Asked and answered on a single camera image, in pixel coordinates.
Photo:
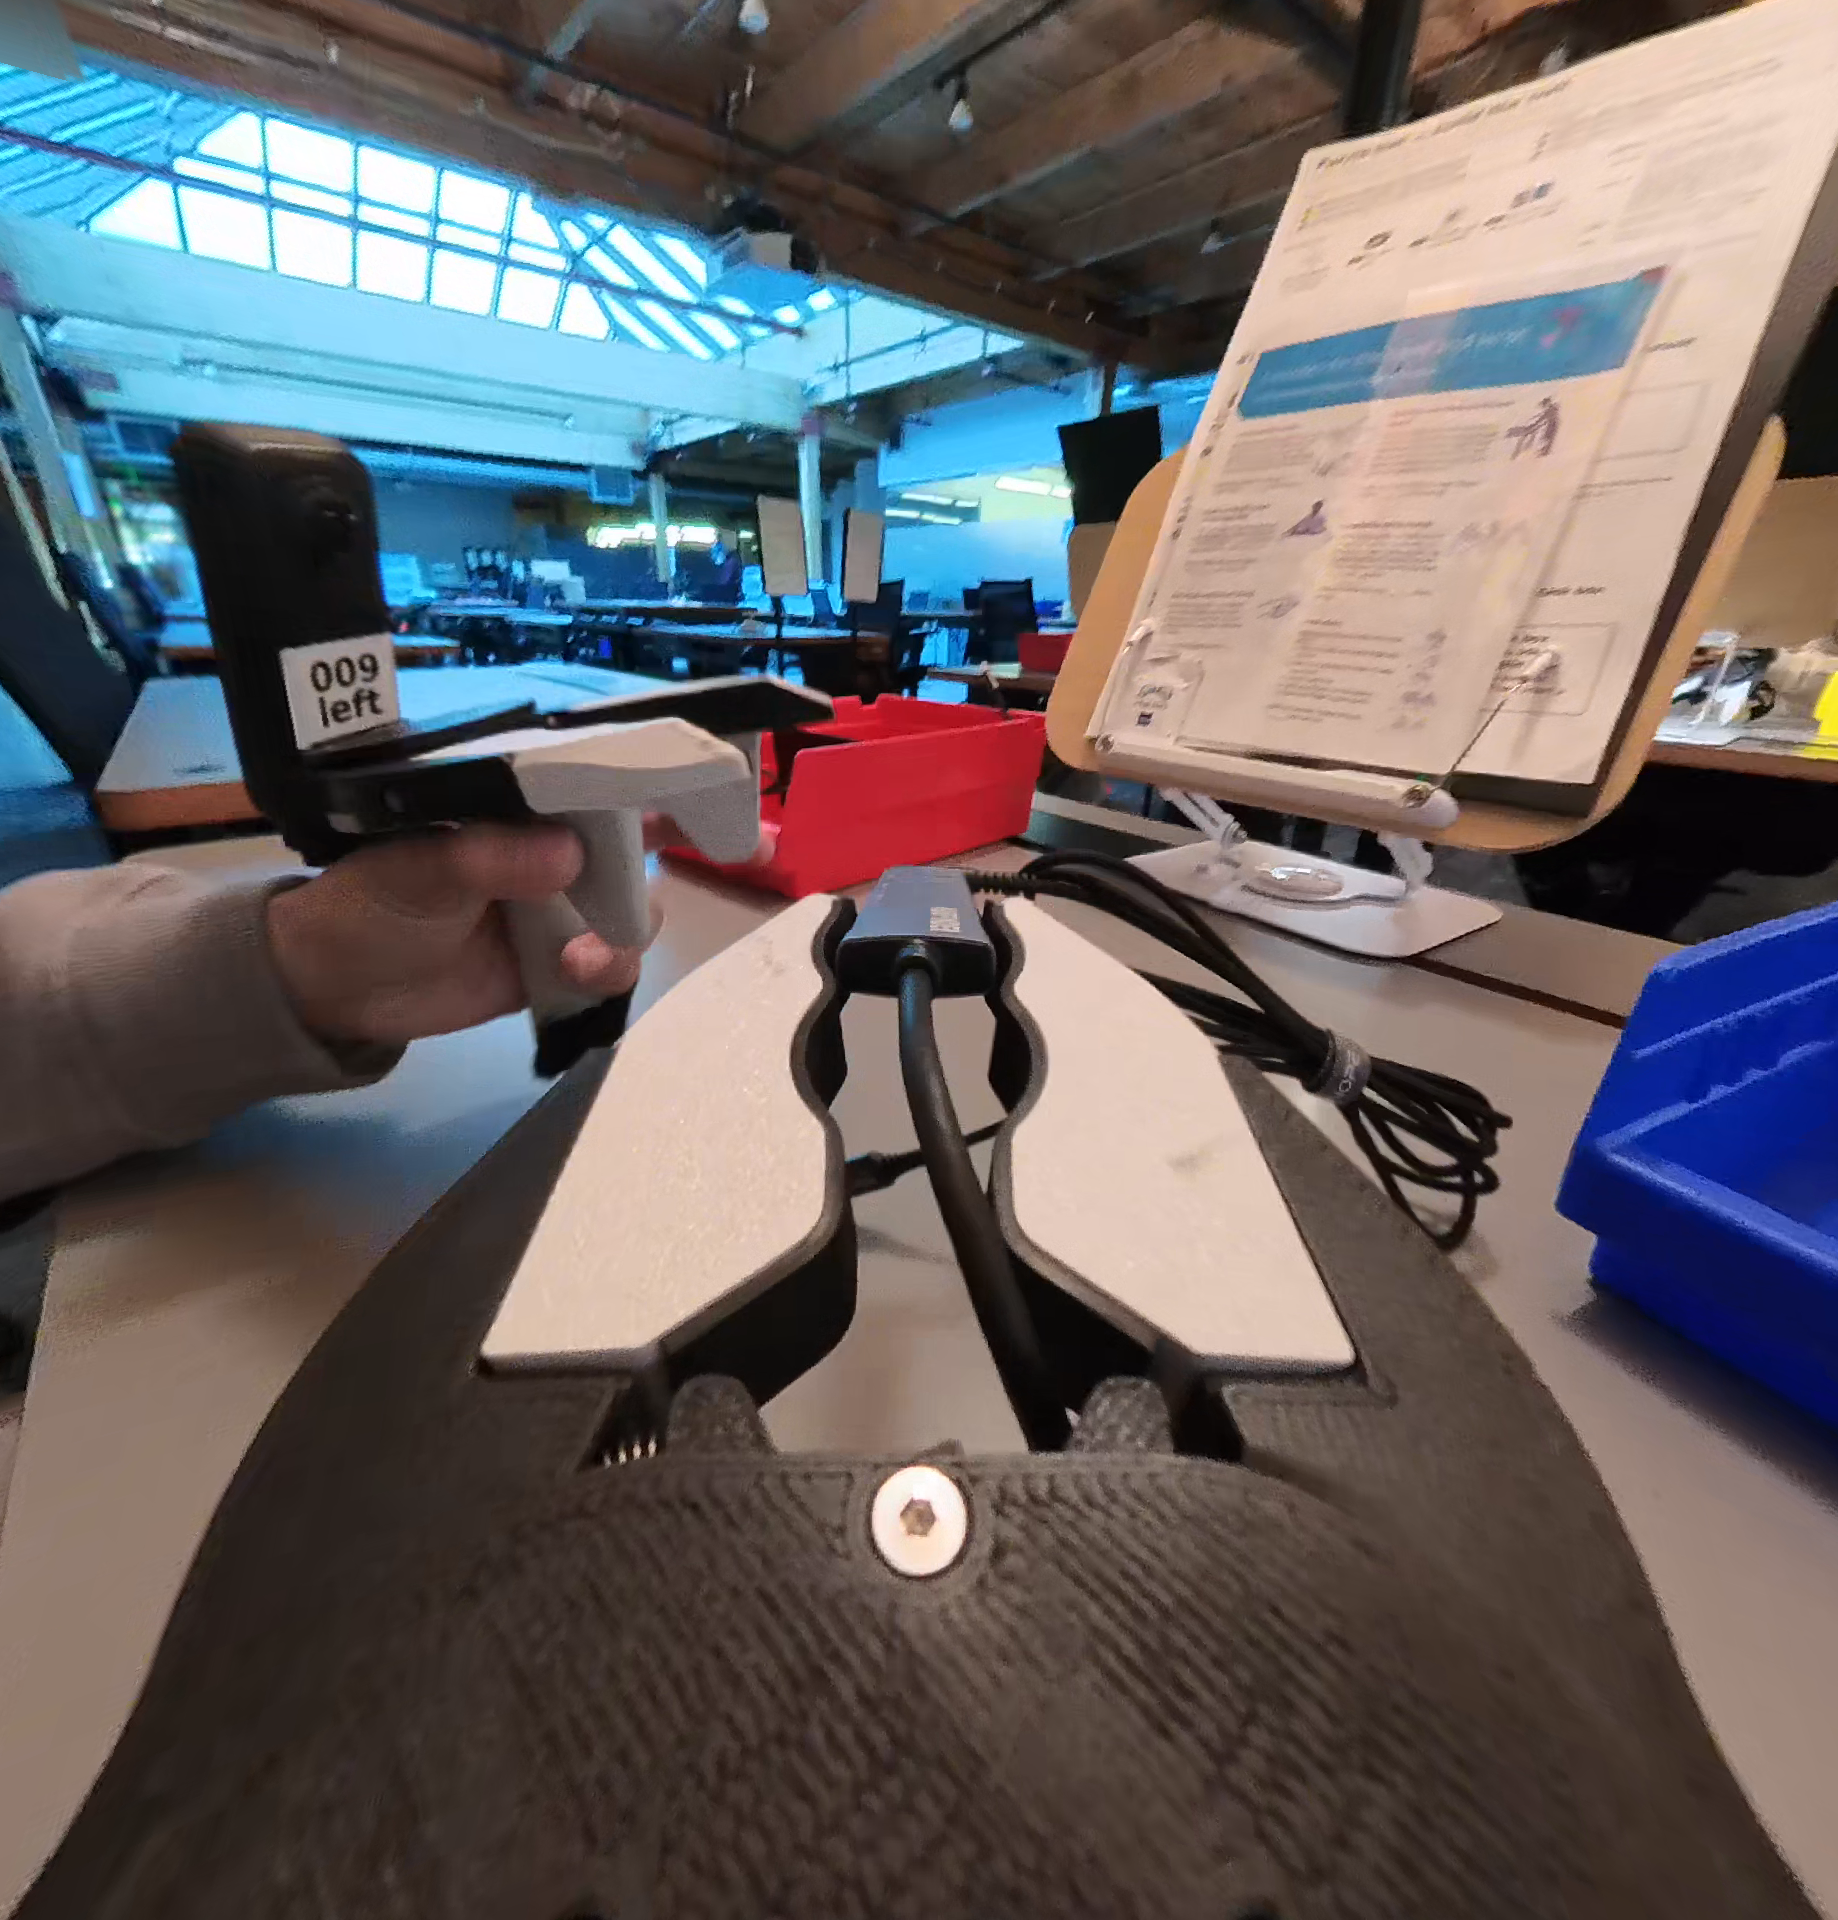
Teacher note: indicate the red plastic bin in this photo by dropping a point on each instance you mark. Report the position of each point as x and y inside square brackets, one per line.
[888, 795]

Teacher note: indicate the small blue-header instruction sheet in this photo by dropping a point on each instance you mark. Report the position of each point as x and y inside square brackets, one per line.
[1385, 525]

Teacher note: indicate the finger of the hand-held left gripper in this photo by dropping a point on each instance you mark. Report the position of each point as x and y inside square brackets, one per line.
[738, 706]
[651, 770]

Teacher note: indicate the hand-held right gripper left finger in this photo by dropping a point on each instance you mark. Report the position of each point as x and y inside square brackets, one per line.
[681, 1169]

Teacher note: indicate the person's left forearm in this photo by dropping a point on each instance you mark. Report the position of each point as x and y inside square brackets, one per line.
[112, 1021]

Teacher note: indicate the large printed instruction sheet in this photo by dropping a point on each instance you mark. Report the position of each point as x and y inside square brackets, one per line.
[1682, 179]

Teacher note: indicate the wooden table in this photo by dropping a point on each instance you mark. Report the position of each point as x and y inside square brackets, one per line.
[1759, 757]

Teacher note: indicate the white sign on stand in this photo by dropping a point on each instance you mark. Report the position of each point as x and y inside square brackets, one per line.
[783, 543]
[861, 555]

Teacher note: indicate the black ceiling pole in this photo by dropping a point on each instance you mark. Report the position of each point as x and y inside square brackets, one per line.
[1385, 62]

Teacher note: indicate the black monitor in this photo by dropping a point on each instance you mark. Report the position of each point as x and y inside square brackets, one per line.
[1837, 391]
[1111, 466]

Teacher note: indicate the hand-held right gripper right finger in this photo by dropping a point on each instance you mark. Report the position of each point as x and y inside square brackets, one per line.
[1158, 1183]

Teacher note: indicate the person's left hand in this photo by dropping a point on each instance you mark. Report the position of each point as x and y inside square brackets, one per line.
[410, 945]

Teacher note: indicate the blue plastic bin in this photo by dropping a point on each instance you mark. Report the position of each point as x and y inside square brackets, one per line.
[1759, 1169]

